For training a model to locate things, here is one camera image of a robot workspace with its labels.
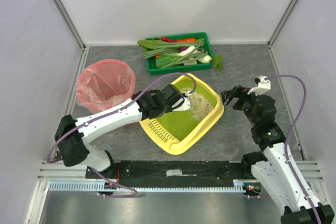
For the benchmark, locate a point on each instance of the green long beans bunch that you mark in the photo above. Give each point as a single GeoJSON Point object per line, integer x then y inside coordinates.
{"type": "Point", "coordinates": [162, 61]}

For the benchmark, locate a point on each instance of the yellow green litter box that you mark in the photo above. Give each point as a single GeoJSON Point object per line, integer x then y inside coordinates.
{"type": "Point", "coordinates": [174, 133]}

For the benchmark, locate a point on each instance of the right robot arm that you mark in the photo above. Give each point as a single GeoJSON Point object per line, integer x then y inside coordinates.
{"type": "Point", "coordinates": [273, 166]}

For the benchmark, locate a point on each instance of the orange carrot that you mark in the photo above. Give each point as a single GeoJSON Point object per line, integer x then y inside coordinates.
{"type": "Point", "coordinates": [186, 40]}

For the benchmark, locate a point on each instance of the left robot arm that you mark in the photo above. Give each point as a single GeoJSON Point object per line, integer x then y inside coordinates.
{"type": "Point", "coordinates": [74, 136]}

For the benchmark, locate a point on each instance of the green plastic crate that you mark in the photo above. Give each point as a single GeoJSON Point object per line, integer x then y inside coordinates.
{"type": "Point", "coordinates": [153, 70]}

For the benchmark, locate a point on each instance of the green leafy vegetable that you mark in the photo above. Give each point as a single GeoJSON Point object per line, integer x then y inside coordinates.
{"type": "Point", "coordinates": [150, 44]}

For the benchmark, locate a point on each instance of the purple onion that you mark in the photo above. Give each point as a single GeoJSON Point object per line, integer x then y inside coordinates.
{"type": "Point", "coordinates": [181, 49]}

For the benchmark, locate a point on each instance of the red chili pepper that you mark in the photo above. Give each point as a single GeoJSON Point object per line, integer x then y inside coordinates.
{"type": "Point", "coordinates": [168, 40]}

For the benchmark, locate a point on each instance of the cat litter pile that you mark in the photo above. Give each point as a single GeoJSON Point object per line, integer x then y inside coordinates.
{"type": "Point", "coordinates": [200, 107]}

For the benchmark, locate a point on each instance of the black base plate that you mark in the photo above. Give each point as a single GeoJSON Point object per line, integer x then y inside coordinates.
{"type": "Point", "coordinates": [217, 169]}

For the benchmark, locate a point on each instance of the white scallion stalk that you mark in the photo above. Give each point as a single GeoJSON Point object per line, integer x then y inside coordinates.
{"type": "Point", "coordinates": [189, 51]}

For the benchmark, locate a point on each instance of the red mesh trash bin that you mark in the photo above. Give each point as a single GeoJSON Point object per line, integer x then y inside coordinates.
{"type": "Point", "coordinates": [105, 85]}

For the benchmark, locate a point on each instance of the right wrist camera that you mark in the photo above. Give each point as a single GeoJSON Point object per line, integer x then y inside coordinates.
{"type": "Point", "coordinates": [263, 85]}

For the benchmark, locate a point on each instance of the white radish with leaves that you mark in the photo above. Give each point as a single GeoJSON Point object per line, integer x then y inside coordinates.
{"type": "Point", "coordinates": [216, 61]}

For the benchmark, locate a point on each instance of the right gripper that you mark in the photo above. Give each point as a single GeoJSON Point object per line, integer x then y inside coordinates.
{"type": "Point", "coordinates": [234, 96]}

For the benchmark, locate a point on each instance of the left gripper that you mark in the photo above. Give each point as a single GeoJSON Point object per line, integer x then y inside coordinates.
{"type": "Point", "coordinates": [172, 96]}

